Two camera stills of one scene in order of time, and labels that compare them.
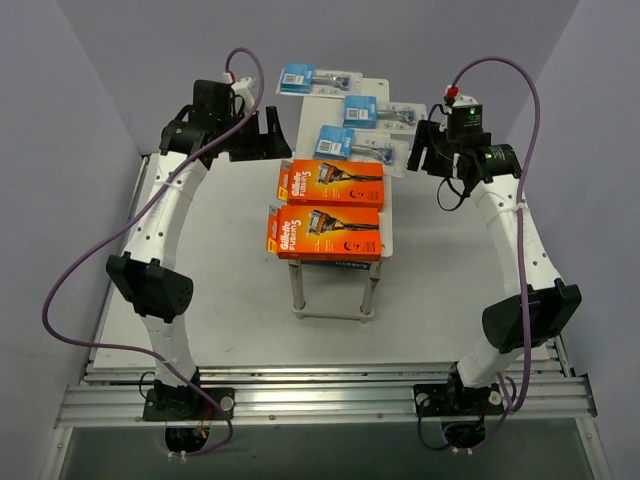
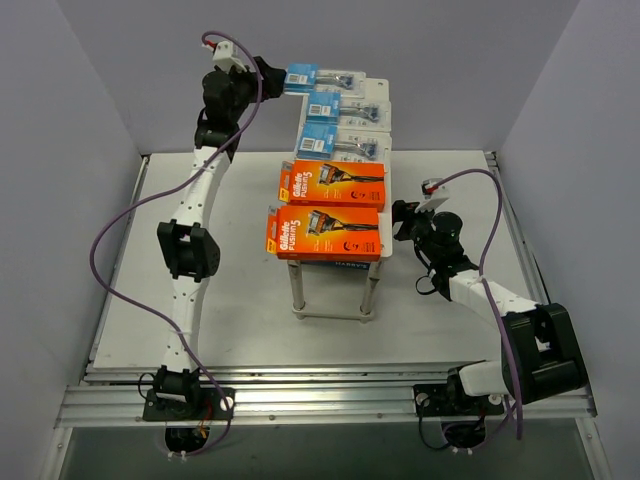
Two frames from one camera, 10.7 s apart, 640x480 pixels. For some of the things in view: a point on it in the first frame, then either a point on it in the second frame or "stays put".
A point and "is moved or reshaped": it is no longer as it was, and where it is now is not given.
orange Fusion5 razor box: [331, 185] stays put
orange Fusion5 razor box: [324, 233] stays put
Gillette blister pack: [306, 81] stays put
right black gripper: [432, 152] to [406, 222]
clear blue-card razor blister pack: [346, 144] is moved or reshaped
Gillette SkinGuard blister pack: [365, 112] to [354, 114]
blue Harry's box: [362, 265] stays put
